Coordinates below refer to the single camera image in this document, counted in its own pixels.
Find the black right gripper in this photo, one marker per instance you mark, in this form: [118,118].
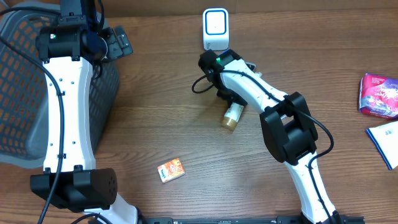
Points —
[236,99]

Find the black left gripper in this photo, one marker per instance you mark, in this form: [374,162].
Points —
[119,45]

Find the white bamboo print tube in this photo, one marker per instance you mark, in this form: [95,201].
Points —
[232,116]

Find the small orange box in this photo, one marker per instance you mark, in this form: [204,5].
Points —
[171,170]

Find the purple red tissue pack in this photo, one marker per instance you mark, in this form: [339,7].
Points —
[378,96]

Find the yellow snack bag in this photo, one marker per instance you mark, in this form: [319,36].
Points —
[384,138]

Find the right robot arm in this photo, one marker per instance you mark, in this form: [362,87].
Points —
[288,129]

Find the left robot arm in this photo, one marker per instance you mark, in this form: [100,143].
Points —
[68,52]

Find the white barcode scanner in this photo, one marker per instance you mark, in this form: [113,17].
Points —
[215,29]

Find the grey plastic shopping basket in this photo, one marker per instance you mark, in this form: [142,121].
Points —
[24,100]

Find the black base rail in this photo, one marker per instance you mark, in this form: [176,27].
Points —
[278,220]

